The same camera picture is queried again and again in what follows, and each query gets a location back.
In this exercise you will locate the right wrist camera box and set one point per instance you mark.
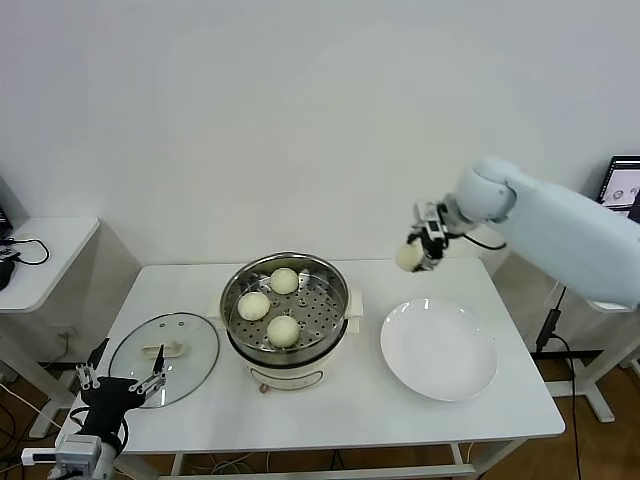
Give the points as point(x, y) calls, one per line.
point(432, 225)

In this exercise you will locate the dark laptop screen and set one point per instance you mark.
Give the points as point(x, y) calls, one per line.
point(3, 220)

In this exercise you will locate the white steamed baozi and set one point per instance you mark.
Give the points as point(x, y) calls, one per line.
point(283, 331)
point(253, 306)
point(284, 280)
point(409, 257)

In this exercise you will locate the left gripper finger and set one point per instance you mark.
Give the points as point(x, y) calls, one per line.
point(160, 360)
point(95, 357)

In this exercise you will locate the cream electric cooker base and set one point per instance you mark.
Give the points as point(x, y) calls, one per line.
point(285, 375)

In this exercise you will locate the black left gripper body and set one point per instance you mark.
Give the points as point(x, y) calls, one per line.
point(107, 395)

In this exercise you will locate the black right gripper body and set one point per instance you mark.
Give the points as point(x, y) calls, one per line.
point(437, 247)

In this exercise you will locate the white work table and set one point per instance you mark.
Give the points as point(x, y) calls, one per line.
point(350, 425)

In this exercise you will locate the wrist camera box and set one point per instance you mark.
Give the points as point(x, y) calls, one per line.
point(432, 225)
point(75, 450)

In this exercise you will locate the stainless steel steamer basket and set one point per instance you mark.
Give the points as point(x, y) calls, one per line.
point(240, 330)

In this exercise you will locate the white round plate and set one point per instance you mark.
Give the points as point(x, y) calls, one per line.
point(400, 370)

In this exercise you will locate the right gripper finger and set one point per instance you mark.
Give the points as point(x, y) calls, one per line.
point(415, 237)
point(431, 265)

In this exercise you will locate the grey open laptop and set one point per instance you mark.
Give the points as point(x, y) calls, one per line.
point(625, 187)

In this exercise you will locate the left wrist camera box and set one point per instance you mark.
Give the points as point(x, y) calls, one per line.
point(75, 450)

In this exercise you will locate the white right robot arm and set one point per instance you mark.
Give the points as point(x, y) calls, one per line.
point(550, 225)

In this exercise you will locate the white wall socket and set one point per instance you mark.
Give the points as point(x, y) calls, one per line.
point(67, 332)

